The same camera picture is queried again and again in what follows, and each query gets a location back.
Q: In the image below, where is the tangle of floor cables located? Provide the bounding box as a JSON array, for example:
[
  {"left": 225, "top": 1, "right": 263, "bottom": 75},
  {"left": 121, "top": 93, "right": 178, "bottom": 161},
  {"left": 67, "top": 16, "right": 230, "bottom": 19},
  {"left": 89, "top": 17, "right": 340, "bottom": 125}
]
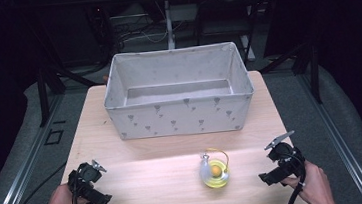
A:
[{"left": 109, "top": 9, "right": 187, "bottom": 51}]

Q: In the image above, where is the person's right hand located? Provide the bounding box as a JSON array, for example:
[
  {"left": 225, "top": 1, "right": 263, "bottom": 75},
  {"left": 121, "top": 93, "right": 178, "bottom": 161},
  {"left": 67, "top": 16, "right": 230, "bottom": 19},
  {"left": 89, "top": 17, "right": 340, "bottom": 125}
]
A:
[{"left": 278, "top": 157, "right": 335, "bottom": 204}]

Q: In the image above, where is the person's left hand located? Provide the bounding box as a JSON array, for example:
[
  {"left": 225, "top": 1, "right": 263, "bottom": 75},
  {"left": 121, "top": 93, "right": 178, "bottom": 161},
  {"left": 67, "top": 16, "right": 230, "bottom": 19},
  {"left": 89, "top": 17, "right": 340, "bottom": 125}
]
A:
[{"left": 41, "top": 180, "right": 90, "bottom": 204}]

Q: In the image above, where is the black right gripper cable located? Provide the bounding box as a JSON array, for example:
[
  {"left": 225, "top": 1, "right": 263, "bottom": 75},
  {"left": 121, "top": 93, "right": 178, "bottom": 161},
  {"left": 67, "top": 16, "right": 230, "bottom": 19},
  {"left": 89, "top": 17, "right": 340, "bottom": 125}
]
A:
[{"left": 278, "top": 151, "right": 310, "bottom": 204}]

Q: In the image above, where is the small yellow glass teapot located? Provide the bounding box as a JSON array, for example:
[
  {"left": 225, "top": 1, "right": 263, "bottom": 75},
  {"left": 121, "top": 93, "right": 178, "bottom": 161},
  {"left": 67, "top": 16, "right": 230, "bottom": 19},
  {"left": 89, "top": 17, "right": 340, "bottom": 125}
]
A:
[{"left": 197, "top": 146, "right": 233, "bottom": 191}]

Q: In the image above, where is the aluminium floor rail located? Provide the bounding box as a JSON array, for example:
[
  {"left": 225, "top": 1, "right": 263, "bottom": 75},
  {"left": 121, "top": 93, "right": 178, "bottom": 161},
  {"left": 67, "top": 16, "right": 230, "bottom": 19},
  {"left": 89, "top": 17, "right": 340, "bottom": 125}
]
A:
[
  {"left": 0, "top": 91, "right": 76, "bottom": 204},
  {"left": 296, "top": 67, "right": 362, "bottom": 204}
]

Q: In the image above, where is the white desk leg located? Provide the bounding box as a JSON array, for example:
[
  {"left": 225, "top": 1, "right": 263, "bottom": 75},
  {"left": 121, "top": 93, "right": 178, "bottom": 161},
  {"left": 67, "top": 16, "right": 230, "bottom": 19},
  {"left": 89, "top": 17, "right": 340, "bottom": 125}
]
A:
[{"left": 162, "top": 0, "right": 178, "bottom": 51}]

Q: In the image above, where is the white printed fabric storage box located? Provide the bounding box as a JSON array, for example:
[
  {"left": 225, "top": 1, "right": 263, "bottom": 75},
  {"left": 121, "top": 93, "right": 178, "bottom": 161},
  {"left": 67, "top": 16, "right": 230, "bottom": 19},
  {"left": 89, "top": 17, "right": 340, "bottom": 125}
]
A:
[{"left": 99, "top": 40, "right": 259, "bottom": 144}]

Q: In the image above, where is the black chair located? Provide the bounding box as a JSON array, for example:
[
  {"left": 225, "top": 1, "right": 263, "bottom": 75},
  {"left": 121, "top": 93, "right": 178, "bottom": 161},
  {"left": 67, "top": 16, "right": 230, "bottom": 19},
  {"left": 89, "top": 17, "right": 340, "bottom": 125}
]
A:
[{"left": 191, "top": 0, "right": 262, "bottom": 68}]

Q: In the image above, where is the black metal stand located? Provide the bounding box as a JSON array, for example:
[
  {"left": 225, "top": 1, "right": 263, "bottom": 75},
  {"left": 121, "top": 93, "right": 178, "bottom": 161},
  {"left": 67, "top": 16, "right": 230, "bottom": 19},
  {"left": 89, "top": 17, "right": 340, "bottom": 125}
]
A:
[
  {"left": 33, "top": 61, "right": 105, "bottom": 129},
  {"left": 256, "top": 40, "right": 325, "bottom": 110}
]

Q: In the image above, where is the black floor cable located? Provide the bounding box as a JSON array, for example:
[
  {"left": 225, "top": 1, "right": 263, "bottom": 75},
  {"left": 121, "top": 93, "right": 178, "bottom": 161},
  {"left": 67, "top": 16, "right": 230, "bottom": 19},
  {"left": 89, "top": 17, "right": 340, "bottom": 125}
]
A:
[{"left": 0, "top": 162, "right": 71, "bottom": 204}]

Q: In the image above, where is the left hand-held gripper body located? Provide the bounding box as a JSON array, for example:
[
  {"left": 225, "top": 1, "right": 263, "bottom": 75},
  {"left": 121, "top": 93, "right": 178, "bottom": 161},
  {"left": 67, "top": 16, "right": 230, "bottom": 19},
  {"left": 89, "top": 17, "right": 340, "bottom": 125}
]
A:
[{"left": 65, "top": 158, "right": 110, "bottom": 203}]

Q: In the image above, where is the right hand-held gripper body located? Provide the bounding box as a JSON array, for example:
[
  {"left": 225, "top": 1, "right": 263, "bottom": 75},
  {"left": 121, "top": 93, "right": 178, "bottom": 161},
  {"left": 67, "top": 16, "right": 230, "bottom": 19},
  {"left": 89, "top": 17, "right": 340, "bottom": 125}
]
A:
[{"left": 262, "top": 128, "right": 308, "bottom": 182}]

